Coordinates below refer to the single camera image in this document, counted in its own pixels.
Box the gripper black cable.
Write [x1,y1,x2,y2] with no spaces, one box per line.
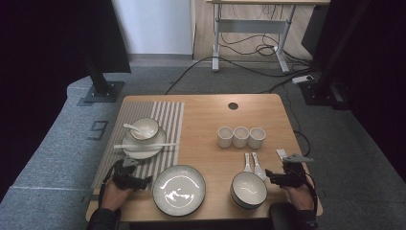
[301,173,320,221]
[99,161,121,205]

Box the black curtain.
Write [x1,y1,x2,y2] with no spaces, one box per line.
[0,0,132,202]
[301,0,406,185]

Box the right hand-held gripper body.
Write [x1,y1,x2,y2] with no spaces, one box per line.
[282,152,315,189]

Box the white plate black rim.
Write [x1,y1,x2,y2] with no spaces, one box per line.
[152,164,207,217]
[152,190,207,218]
[121,126,168,161]

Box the white-framed background desk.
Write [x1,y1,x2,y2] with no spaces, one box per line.
[205,0,331,74]

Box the white power strip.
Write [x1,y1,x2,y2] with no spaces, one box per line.
[291,74,315,84]

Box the white ribbed cup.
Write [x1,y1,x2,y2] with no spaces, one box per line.
[217,126,235,149]
[232,126,251,149]
[248,126,267,150]

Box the striped woven placemat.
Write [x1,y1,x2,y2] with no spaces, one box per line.
[90,101,186,192]

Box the white ceramic spoon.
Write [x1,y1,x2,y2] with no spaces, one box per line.
[251,151,267,182]
[242,152,253,173]
[123,123,147,137]

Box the black metal stand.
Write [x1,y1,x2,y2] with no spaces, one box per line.
[298,0,372,111]
[76,58,126,106]

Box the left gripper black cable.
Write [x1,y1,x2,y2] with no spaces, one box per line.
[99,161,121,205]

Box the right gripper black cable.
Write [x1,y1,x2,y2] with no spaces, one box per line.
[301,173,320,221]

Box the person's right hand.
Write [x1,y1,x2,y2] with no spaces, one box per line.
[285,183,315,212]

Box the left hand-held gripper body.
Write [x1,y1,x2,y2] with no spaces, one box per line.
[110,156,141,192]

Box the tangle of black cables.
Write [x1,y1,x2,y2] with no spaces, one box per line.
[219,32,315,78]

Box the white bowl black rim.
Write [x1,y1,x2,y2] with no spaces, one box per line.
[231,172,268,207]
[230,191,266,211]
[128,117,160,142]

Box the long black floor cable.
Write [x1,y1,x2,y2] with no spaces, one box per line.
[164,56,317,96]

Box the black cable beside table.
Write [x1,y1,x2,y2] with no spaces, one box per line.
[281,83,311,158]

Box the person's left hand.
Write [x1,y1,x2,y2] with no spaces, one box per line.
[100,182,133,212]

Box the black padded object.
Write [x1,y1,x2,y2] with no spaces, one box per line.
[268,201,296,230]

